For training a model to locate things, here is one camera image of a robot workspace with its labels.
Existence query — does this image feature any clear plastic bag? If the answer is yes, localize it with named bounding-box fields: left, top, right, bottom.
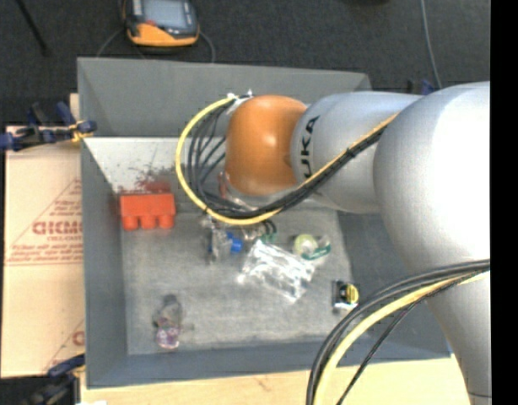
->
left=236, top=239, right=316, bottom=305

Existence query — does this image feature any grey metal bin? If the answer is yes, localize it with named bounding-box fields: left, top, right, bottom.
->
left=76, top=57, right=455, bottom=390

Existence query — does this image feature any orange toy building block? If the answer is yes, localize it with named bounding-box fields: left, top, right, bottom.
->
left=118, top=192, right=177, bottom=232

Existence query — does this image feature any green and white tape roll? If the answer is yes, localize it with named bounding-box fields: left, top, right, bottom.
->
left=291, top=232, right=332, bottom=262

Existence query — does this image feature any clear and purple glass figure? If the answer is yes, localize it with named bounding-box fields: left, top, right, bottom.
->
left=152, top=294, right=186, bottom=351

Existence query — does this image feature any yellow and black tape measure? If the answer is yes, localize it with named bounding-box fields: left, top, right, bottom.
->
left=332, top=279, right=361, bottom=312

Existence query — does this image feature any brown cardboard board red print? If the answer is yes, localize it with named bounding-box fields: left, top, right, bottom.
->
left=0, top=124, right=87, bottom=380

